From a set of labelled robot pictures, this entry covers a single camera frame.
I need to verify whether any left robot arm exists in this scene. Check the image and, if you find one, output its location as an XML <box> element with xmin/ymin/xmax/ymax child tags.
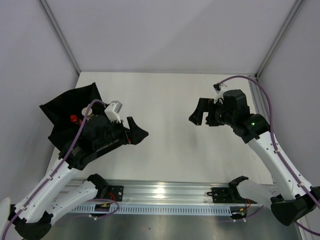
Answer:
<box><xmin>8</xmin><ymin>115</ymin><xmax>149</xmax><ymax>240</ymax></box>

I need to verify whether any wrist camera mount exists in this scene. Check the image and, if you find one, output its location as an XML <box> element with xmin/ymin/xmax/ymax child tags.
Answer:
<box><xmin>104</xmin><ymin>101</ymin><xmax>123</xmax><ymax>123</ymax></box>
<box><xmin>213</xmin><ymin>83</ymin><xmax>228</xmax><ymax>102</ymax></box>

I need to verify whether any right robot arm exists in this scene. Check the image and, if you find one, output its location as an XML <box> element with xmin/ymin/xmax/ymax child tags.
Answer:
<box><xmin>189</xmin><ymin>89</ymin><xmax>320</xmax><ymax>226</ymax></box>

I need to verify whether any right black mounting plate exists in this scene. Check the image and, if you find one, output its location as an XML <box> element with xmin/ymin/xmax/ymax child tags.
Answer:
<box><xmin>206</xmin><ymin>187</ymin><xmax>246</xmax><ymax>204</ymax></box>

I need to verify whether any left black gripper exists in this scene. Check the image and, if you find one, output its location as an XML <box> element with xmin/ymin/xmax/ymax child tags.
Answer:
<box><xmin>94</xmin><ymin>116</ymin><xmax>148</xmax><ymax>151</ymax></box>

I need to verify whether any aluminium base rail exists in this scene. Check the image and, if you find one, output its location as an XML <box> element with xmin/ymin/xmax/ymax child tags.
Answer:
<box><xmin>53</xmin><ymin>176</ymin><xmax>278</xmax><ymax>206</ymax></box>

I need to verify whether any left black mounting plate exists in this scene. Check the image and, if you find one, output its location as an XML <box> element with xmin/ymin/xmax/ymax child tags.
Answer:
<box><xmin>106</xmin><ymin>185</ymin><xmax>124</xmax><ymax>202</ymax></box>

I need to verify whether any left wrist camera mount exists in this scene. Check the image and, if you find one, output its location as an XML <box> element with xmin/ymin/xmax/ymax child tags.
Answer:
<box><xmin>104</xmin><ymin>101</ymin><xmax>123</xmax><ymax>123</ymax></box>

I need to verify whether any frame post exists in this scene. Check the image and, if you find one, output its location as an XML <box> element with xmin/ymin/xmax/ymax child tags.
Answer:
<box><xmin>254</xmin><ymin>0</ymin><xmax>307</xmax><ymax>79</ymax></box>
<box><xmin>37</xmin><ymin>0</ymin><xmax>82</xmax><ymax>76</ymax></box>

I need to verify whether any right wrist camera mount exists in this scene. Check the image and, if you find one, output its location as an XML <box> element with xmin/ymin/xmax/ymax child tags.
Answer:
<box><xmin>213</xmin><ymin>83</ymin><xmax>228</xmax><ymax>102</ymax></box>

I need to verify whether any black mounting plate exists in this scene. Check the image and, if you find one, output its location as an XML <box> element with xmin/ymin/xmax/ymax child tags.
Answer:
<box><xmin>206</xmin><ymin>187</ymin><xmax>246</xmax><ymax>204</ymax></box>
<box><xmin>106</xmin><ymin>185</ymin><xmax>124</xmax><ymax>202</ymax></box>

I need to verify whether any black canvas bag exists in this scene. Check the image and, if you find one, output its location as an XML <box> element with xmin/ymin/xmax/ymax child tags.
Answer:
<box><xmin>40</xmin><ymin>83</ymin><xmax>113</xmax><ymax>157</ymax></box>

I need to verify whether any left frame post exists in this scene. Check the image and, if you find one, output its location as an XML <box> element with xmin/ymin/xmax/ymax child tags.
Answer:
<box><xmin>37</xmin><ymin>0</ymin><xmax>82</xmax><ymax>76</ymax></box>

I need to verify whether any right frame post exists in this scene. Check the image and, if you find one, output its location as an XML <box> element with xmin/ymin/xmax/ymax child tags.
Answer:
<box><xmin>254</xmin><ymin>0</ymin><xmax>307</xmax><ymax>79</ymax></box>

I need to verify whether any red dish soap bottle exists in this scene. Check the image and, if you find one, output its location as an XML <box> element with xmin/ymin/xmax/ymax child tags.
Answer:
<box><xmin>69</xmin><ymin>114</ymin><xmax>82</xmax><ymax>126</ymax></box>

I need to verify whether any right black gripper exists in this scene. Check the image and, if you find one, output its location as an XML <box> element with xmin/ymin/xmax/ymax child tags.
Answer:
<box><xmin>188</xmin><ymin>98</ymin><xmax>236</xmax><ymax>127</ymax></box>

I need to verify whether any slotted cable duct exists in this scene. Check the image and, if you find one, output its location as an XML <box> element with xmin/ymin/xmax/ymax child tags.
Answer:
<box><xmin>70</xmin><ymin>203</ymin><xmax>232</xmax><ymax>216</ymax></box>

